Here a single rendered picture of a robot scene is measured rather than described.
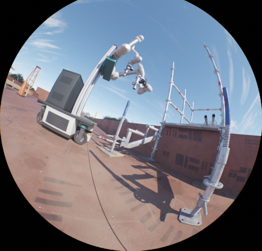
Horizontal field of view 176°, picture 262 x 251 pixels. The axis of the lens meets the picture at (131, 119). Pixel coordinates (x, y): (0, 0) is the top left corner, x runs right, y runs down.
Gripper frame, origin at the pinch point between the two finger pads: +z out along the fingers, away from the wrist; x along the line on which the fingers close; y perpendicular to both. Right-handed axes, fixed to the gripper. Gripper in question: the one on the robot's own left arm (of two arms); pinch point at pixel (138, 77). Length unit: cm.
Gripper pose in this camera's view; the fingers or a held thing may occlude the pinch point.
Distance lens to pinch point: 142.5
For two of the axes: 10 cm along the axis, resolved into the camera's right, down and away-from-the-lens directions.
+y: -3.3, 9.3, -1.5
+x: -6.8, -1.2, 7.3
